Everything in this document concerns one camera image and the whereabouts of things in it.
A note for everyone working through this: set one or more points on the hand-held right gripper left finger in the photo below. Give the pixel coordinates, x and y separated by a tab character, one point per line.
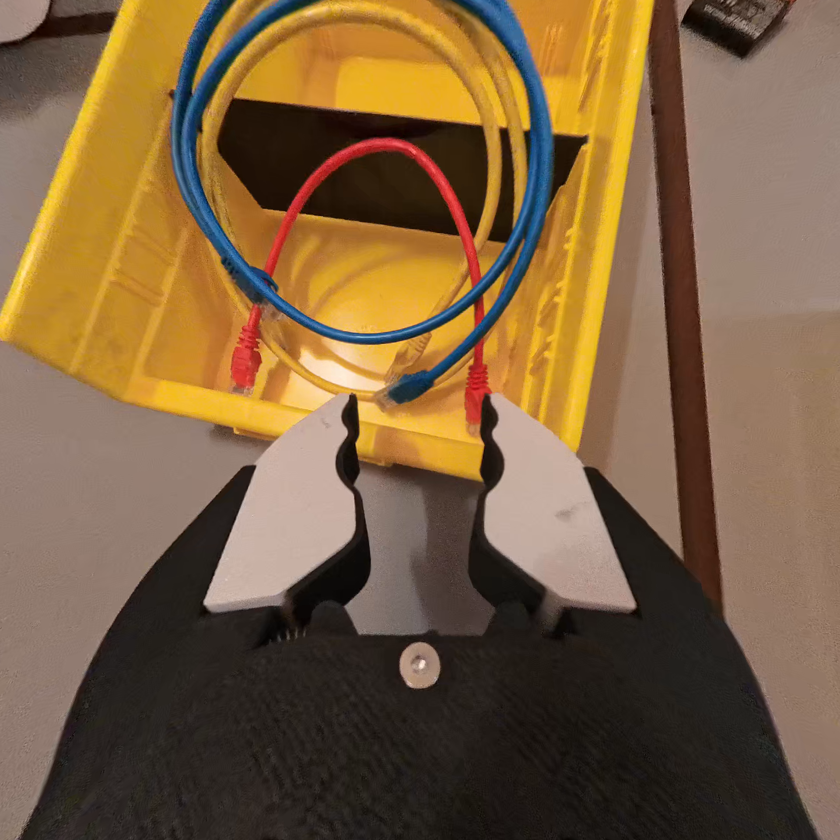
289	525

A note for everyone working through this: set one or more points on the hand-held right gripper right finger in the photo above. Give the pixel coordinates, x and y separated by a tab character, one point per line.
558	525

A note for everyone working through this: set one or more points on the yellow plastic bin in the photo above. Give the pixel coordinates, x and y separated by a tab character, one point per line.
98	275

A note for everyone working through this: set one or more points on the grey desk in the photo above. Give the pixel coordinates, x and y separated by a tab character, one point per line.
774	328
98	492

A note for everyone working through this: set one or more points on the black bin divider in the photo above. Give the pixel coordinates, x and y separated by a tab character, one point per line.
394	190

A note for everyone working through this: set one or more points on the black box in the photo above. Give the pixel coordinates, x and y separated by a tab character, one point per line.
735	23

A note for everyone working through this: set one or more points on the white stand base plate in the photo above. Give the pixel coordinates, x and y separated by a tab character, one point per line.
19	16

